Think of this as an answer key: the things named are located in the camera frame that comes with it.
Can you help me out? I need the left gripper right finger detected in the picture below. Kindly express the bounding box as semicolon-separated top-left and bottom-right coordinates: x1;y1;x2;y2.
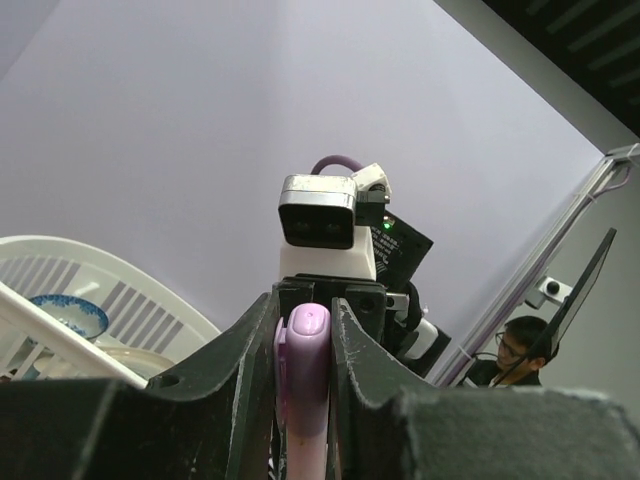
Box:
327;299;639;479

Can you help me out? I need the person in black shirt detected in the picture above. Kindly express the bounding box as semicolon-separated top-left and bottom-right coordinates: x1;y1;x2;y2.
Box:
462;315;555;388

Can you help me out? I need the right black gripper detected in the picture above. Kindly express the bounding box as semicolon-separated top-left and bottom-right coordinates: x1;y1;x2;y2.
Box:
273;274;387;342

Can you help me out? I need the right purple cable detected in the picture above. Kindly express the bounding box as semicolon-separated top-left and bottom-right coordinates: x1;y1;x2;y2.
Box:
309;154;362;177

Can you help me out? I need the beige plate in rack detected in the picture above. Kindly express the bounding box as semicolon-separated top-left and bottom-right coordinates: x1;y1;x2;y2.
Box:
101;347;175;385

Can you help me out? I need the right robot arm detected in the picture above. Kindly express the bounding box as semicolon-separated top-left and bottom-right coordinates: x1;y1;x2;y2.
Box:
280;211;450;377

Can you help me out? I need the blue white bowl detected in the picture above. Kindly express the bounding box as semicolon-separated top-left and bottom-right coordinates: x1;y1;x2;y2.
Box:
29;294;110;342

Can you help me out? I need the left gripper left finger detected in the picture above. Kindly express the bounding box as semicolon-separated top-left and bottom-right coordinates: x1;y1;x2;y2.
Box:
1;293;281;479

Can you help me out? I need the pink highlighter cap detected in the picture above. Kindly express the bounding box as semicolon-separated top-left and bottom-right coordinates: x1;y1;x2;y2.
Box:
274;303;331;438

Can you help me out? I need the aluminium frame rail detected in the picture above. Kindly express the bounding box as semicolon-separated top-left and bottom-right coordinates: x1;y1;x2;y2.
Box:
428;143;639;387

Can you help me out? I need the pink highlighter pen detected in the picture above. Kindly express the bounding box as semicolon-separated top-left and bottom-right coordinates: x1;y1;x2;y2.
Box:
286;430;328;480

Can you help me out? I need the white plastic dish rack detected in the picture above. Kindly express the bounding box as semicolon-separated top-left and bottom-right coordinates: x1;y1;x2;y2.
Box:
1;235;221;388

